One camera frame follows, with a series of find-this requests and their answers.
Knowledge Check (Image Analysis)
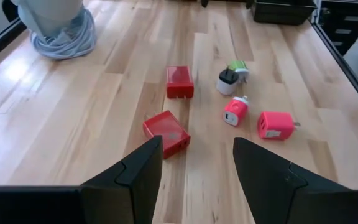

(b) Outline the black clamp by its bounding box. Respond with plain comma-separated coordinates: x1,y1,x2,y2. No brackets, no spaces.
1,0,20,23

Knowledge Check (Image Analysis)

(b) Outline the black and white charger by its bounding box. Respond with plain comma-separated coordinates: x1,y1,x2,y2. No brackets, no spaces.
216,68,240,96

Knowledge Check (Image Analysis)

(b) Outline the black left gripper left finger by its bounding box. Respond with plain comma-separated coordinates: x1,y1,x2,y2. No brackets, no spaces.
0,136,163,224

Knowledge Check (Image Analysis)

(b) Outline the pink cube charger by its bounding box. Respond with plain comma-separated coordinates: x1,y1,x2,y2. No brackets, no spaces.
257,111,301,141

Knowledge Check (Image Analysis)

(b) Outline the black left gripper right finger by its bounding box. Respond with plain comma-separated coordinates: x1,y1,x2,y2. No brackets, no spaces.
233,137,358,224

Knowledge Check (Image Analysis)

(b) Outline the red charger block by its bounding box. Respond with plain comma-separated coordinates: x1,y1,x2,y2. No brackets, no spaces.
166,65,195,100
142,110,191,160

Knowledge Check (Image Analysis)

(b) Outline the green and white charger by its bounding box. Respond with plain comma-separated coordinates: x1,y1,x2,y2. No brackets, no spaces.
227,60,250,84

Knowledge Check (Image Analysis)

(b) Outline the pink and white charger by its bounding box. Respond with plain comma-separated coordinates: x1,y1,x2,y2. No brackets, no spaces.
222,95,249,127

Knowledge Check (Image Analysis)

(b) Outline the coiled white cable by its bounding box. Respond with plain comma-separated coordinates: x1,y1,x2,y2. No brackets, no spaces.
30,7,98,60

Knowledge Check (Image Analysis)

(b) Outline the black plastic tray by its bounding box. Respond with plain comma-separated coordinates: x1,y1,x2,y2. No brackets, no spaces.
250,0,318,26

